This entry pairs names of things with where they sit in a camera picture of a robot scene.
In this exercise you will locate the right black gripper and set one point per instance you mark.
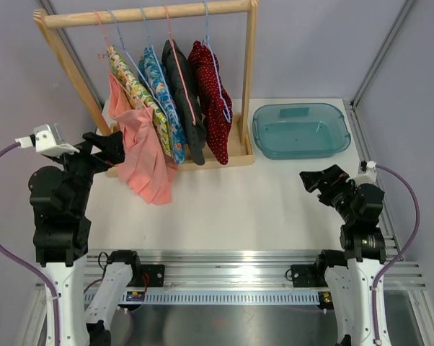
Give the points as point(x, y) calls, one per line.
point(334, 176)

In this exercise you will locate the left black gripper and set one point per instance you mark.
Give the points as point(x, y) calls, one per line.
point(112, 150)

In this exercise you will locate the pink pleated skirt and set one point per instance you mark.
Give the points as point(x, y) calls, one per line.
point(146, 169)

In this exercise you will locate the pink wire hanger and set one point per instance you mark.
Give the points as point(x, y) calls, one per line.
point(105, 39)

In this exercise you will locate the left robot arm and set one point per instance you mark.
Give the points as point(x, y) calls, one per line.
point(59, 195)

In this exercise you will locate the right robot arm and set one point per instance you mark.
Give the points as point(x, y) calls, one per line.
point(353, 273)

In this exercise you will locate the yellow lemon print skirt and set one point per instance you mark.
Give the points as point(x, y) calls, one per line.
point(161, 125)

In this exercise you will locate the dark grey dotted skirt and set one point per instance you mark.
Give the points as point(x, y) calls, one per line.
point(195, 134)

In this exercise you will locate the blue hanger under lemon skirt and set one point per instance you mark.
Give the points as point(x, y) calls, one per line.
point(121, 39)

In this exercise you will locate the blue floral skirt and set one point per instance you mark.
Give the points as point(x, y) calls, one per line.
point(178, 144)

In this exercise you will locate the blue hanger under floral skirt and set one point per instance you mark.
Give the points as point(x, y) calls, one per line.
point(146, 32)

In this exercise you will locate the red dotted skirt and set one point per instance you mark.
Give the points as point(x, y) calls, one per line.
point(218, 129)

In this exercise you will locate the teal plastic tub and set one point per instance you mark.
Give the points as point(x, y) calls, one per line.
point(312, 130)

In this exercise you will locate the wooden clothes rack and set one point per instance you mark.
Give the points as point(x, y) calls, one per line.
point(240, 147)

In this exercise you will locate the left aluminium frame post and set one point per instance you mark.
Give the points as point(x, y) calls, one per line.
point(59, 43)

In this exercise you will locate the aluminium frame post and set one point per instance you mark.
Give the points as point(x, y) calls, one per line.
point(383, 50)
point(59, 43)

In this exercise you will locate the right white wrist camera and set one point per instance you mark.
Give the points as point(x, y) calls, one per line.
point(367, 173)

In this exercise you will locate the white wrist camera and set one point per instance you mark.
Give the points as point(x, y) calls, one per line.
point(47, 141)
point(367, 173)

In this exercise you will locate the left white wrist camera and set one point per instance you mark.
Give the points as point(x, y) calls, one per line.
point(47, 141)

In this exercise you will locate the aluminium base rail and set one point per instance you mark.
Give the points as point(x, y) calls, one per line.
point(244, 270)

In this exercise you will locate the slotted grey cable duct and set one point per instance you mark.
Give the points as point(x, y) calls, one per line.
point(226, 298)

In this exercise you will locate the right aluminium frame post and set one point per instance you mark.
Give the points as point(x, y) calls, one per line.
point(383, 50)

